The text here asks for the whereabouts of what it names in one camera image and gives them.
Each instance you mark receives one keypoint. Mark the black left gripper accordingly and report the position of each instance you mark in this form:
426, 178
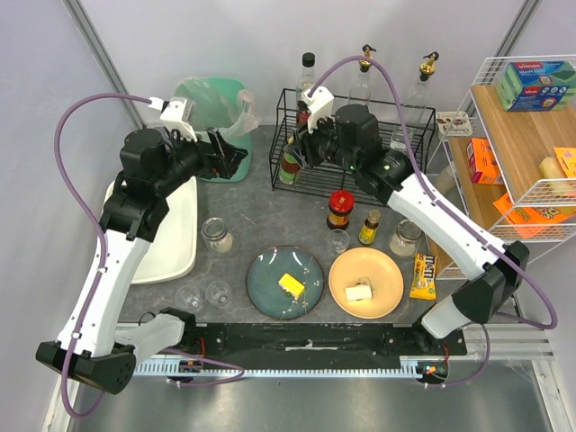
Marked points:
215, 156

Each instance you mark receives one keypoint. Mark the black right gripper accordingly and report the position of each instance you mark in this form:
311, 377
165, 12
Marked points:
306, 147

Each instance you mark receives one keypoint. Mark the sauce bottle yellow cap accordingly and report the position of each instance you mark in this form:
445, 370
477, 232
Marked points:
288, 173

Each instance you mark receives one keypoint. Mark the chili sauce jar red lid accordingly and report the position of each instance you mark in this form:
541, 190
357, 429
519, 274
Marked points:
340, 205

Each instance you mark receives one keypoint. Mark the glass oil bottle gold spout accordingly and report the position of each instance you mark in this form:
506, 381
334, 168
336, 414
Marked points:
360, 90

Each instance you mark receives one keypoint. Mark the dark vinegar bottle black cap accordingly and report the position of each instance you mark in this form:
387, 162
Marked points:
306, 80

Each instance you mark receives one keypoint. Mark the small yellow label bottle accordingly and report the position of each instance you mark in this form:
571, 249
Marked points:
368, 231

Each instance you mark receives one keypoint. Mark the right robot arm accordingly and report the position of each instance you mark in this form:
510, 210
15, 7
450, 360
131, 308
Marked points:
493, 268

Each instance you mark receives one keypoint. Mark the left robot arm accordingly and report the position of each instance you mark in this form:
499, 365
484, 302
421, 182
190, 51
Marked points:
90, 350

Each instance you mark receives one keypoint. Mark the clear pink bin liner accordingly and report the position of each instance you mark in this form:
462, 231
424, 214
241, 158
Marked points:
219, 103

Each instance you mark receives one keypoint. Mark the green trash bin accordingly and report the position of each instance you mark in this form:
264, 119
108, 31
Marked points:
244, 142

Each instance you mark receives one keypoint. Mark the glass jar with white powder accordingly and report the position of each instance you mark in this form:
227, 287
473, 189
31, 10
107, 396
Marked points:
217, 236

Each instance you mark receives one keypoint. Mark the small clear glass cup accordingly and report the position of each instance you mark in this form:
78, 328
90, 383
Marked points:
337, 242

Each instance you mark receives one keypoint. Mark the white rectangular basin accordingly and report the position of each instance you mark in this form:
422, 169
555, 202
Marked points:
172, 254

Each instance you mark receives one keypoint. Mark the blue ceramic plate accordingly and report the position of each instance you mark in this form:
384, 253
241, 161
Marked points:
266, 270

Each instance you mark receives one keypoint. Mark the clear drinking glass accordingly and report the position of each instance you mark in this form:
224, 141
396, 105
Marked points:
189, 298
218, 293

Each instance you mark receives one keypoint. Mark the beige round plate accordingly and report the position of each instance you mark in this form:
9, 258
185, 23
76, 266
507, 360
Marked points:
371, 266

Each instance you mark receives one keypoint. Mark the yellow butter block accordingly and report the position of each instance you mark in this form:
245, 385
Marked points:
291, 286

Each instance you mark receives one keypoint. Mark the glass jar right side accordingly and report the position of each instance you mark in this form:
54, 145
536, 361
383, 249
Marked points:
406, 239

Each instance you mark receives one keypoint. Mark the white chocolate box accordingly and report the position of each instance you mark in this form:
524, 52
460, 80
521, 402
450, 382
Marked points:
453, 124

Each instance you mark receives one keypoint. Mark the white food block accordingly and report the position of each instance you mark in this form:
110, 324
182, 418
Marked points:
359, 292

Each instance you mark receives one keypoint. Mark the orange box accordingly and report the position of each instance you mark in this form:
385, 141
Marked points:
484, 169

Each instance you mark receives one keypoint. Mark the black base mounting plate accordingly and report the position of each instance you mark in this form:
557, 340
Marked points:
246, 344

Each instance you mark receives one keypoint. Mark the yellow M&Ms candy bag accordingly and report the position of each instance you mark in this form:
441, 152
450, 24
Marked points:
423, 285

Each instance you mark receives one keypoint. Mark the green sponge pack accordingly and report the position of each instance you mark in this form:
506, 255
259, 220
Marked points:
536, 86

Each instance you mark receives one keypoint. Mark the orange snack bag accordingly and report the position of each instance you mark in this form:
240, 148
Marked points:
535, 216

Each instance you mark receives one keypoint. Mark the yellow sponge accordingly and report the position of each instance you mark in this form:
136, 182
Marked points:
550, 169

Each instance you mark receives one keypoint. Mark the yellow orange packet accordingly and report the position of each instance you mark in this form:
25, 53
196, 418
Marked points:
567, 160

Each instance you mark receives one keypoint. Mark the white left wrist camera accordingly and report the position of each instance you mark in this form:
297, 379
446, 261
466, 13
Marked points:
174, 116

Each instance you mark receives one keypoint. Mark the black wire rack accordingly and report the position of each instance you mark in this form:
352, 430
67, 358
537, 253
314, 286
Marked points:
374, 170

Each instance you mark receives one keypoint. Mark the white wire shelf unit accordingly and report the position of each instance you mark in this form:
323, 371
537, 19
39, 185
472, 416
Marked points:
520, 141

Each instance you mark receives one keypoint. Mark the white cable duct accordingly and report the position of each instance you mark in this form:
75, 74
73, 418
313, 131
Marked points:
180, 367

